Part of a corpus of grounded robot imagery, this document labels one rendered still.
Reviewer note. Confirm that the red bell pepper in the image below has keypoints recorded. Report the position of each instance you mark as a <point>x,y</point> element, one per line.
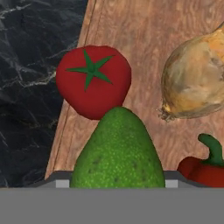
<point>208,169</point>

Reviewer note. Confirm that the red tomato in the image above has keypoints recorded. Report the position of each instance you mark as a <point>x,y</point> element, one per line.
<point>93,84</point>

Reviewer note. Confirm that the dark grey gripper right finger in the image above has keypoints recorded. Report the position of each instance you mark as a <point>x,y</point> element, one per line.
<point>175,180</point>

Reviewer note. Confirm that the wooden cutting board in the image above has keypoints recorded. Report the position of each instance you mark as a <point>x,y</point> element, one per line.
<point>148,58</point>

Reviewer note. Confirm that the green avocado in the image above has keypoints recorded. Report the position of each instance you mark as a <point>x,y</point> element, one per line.
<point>119,151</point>

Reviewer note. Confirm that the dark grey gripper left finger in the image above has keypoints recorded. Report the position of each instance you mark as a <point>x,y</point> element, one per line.
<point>59,180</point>

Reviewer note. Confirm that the yellow onion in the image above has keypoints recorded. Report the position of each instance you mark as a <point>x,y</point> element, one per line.
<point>195,78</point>

